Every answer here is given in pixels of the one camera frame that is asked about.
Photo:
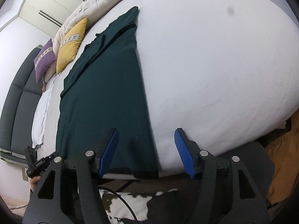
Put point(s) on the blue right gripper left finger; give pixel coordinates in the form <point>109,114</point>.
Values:
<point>107,151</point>

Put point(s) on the white bed sheet mattress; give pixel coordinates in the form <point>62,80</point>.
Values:
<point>225,71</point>

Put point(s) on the beige duvet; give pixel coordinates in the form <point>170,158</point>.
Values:
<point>93,10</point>

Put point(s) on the dark green garment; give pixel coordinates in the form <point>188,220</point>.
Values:
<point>105,90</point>

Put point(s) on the yellow decorative pillow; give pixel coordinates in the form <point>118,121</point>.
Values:
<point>70,44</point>

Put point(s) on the white wardrobe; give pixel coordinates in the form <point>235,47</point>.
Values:
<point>42,17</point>

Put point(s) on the white pillow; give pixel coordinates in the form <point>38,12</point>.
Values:
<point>40,116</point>

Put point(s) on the left hand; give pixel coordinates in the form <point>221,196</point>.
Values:
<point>34,182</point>

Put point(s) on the orange brown cloth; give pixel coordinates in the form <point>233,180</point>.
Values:
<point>283,153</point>

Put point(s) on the black and white rug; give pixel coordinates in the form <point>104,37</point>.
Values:
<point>159,207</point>

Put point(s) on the dark grey upholstered headboard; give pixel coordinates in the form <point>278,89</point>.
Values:
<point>18,112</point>

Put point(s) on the purple decorative pillow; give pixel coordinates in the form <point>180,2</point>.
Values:
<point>44,60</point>

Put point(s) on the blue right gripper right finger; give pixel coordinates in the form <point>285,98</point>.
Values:
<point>188,151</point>

